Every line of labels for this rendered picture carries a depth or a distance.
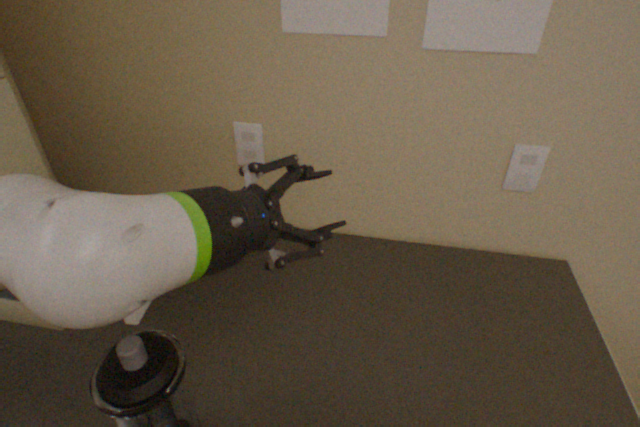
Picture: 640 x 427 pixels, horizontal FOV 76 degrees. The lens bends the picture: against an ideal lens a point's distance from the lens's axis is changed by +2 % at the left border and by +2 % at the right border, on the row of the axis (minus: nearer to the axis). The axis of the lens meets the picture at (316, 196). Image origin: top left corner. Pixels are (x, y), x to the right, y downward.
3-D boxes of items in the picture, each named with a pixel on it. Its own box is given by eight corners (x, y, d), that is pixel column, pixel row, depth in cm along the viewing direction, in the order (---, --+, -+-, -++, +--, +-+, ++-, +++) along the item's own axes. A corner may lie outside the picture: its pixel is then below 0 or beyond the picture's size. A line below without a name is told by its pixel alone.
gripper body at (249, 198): (192, 197, 48) (248, 188, 55) (211, 267, 47) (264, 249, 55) (236, 181, 43) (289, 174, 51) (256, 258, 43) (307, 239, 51)
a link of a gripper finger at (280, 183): (249, 218, 52) (243, 208, 51) (289, 177, 60) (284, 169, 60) (271, 211, 49) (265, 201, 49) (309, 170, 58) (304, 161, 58)
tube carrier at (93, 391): (157, 410, 66) (122, 324, 54) (220, 422, 65) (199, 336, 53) (119, 485, 58) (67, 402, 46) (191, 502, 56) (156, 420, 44)
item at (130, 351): (129, 340, 55) (115, 307, 51) (193, 351, 54) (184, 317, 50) (84, 407, 47) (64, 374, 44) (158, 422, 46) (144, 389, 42)
